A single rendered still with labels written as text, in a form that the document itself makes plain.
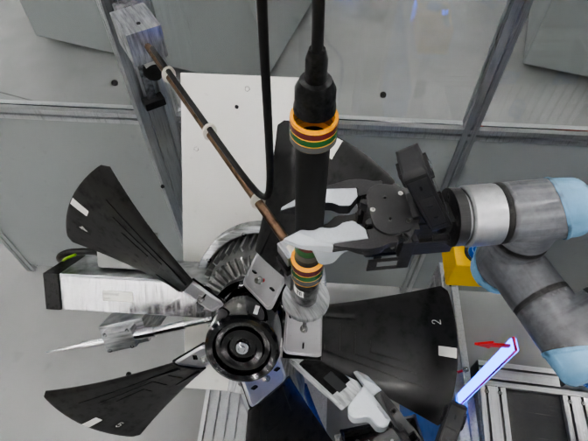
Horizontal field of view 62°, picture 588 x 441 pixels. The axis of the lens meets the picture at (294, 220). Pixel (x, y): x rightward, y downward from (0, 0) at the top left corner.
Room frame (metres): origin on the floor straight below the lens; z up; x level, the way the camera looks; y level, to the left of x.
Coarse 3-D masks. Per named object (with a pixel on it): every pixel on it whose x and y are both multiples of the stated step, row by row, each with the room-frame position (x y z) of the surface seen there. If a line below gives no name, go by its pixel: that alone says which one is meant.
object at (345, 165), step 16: (288, 128) 0.58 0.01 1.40; (288, 144) 0.56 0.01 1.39; (288, 160) 0.54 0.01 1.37; (336, 160) 0.50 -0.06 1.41; (352, 160) 0.49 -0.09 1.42; (368, 160) 0.49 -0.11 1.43; (288, 176) 0.51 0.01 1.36; (336, 176) 0.48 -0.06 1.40; (352, 176) 0.47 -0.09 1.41; (368, 176) 0.47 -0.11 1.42; (384, 176) 0.46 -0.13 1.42; (272, 192) 0.50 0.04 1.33; (288, 192) 0.49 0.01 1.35; (272, 208) 0.48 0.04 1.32; (288, 224) 0.44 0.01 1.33; (336, 224) 0.42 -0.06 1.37; (272, 240) 0.43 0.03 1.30; (272, 256) 0.41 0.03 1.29
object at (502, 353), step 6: (510, 342) 0.30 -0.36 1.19; (504, 348) 0.30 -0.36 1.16; (510, 348) 0.29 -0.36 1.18; (498, 354) 0.30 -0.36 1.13; (504, 354) 0.29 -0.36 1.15; (492, 360) 0.30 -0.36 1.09; (498, 360) 0.29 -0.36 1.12; (486, 366) 0.30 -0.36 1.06; (492, 366) 0.30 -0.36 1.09; (480, 372) 0.30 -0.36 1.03; (486, 372) 0.29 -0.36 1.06; (474, 378) 0.30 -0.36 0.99; (480, 378) 0.29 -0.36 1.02; (468, 384) 0.30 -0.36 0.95; (474, 384) 0.29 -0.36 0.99; (462, 390) 0.31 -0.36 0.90; (468, 390) 0.29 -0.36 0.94; (462, 396) 0.29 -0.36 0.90
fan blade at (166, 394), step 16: (160, 368) 0.27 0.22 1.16; (176, 368) 0.27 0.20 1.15; (192, 368) 0.28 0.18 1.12; (96, 384) 0.24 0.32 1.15; (112, 384) 0.24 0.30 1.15; (128, 384) 0.25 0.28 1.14; (144, 384) 0.25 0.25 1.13; (160, 384) 0.26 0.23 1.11; (176, 384) 0.27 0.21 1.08; (48, 400) 0.23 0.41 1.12; (64, 400) 0.23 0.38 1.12; (80, 400) 0.23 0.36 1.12; (96, 400) 0.23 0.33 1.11; (112, 400) 0.23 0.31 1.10; (128, 400) 0.24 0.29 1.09; (144, 400) 0.24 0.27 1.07; (160, 400) 0.25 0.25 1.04; (80, 416) 0.21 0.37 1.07; (96, 416) 0.22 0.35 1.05; (112, 416) 0.22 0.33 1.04; (128, 416) 0.22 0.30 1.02; (144, 416) 0.23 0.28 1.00; (112, 432) 0.20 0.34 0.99; (128, 432) 0.21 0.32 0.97
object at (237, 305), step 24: (240, 288) 0.40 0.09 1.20; (216, 312) 0.37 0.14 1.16; (240, 312) 0.32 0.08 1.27; (264, 312) 0.33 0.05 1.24; (216, 336) 0.29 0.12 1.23; (240, 336) 0.29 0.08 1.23; (264, 336) 0.29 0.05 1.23; (216, 360) 0.26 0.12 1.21; (240, 360) 0.26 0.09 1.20; (264, 360) 0.27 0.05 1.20
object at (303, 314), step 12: (288, 252) 0.35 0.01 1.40; (288, 264) 0.34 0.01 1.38; (288, 276) 0.34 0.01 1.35; (288, 288) 0.34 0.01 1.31; (324, 288) 0.34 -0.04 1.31; (288, 300) 0.32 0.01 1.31; (324, 300) 0.32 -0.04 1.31; (288, 312) 0.30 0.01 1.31; (300, 312) 0.30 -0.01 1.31; (312, 312) 0.30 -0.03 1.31; (324, 312) 0.30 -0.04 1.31
